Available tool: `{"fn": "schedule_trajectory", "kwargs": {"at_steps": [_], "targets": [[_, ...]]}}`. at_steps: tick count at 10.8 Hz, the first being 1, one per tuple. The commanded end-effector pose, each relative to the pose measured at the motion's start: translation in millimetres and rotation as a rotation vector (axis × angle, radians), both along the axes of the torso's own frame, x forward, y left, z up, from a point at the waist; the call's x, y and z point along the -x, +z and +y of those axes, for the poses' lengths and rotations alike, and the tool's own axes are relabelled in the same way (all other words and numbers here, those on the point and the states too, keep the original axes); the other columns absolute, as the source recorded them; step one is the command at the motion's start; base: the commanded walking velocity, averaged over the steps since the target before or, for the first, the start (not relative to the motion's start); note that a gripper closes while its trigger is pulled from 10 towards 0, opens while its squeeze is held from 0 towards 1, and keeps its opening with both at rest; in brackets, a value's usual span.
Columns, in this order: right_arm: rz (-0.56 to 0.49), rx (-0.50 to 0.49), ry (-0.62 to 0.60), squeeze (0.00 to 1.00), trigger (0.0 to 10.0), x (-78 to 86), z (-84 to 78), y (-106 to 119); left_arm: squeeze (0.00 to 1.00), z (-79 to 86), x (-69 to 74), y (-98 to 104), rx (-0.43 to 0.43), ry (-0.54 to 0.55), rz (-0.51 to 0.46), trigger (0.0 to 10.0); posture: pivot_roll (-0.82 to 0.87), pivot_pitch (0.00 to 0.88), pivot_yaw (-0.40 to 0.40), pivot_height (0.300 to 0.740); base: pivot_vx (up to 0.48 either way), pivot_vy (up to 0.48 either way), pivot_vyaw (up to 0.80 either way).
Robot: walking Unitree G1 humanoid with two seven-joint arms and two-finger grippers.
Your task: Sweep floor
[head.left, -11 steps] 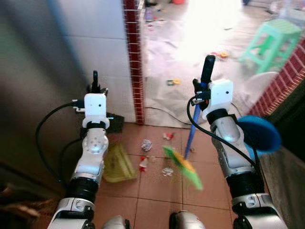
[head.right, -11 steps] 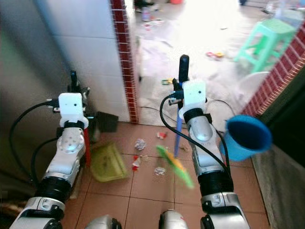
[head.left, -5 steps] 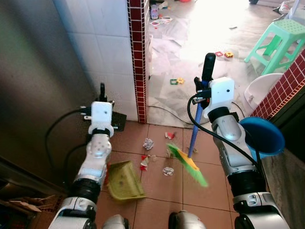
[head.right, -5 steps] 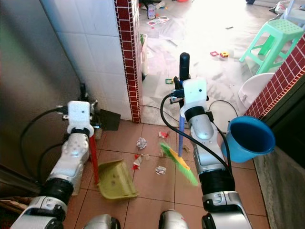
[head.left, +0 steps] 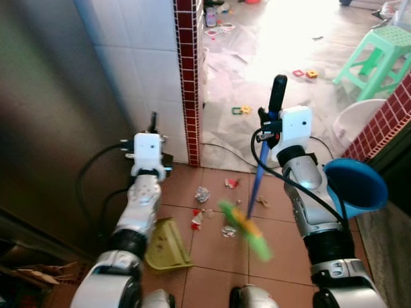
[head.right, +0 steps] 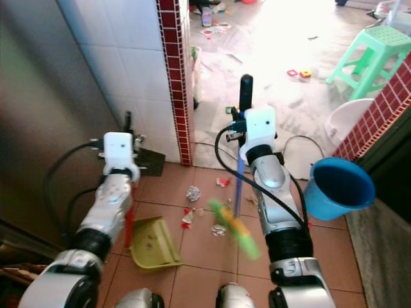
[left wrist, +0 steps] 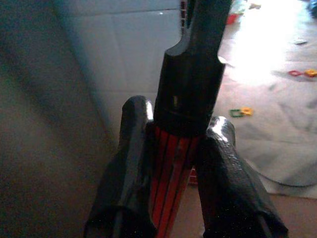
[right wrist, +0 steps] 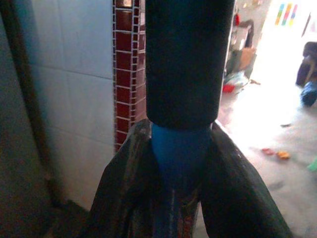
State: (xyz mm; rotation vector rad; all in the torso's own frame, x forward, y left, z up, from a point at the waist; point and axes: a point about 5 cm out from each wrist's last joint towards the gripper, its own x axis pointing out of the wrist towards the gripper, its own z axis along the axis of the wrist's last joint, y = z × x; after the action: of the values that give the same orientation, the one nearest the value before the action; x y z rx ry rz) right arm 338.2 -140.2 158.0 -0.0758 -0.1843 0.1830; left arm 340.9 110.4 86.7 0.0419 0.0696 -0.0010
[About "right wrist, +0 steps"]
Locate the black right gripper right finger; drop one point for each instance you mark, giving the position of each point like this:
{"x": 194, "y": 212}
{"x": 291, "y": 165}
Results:
{"x": 232, "y": 188}

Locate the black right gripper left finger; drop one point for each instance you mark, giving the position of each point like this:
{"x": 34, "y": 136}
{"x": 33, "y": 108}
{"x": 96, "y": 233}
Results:
{"x": 126, "y": 188}

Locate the small orange toy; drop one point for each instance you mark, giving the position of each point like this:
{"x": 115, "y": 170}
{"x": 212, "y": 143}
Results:
{"x": 283, "y": 155}

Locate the green object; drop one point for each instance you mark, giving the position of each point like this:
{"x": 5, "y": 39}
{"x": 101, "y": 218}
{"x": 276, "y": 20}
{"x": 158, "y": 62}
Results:
{"x": 313, "y": 164}

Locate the red plastic basin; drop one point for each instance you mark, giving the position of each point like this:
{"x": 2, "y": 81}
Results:
{"x": 228, "y": 88}

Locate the pale plastic bag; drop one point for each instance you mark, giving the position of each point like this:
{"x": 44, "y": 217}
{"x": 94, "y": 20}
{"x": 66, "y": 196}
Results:
{"x": 235, "y": 78}

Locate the blue bag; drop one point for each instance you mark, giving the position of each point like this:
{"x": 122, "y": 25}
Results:
{"x": 310, "y": 94}

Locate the cardboard box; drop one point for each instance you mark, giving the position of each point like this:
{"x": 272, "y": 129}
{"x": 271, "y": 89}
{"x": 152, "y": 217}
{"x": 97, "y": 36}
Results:
{"x": 246, "y": 58}

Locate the dark purple seated figure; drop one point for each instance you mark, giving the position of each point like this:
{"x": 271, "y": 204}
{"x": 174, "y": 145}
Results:
{"x": 308, "y": 62}

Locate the colourful wall chart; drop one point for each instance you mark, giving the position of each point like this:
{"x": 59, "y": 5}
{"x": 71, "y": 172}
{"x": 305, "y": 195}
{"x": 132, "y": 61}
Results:
{"x": 286, "y": 14}

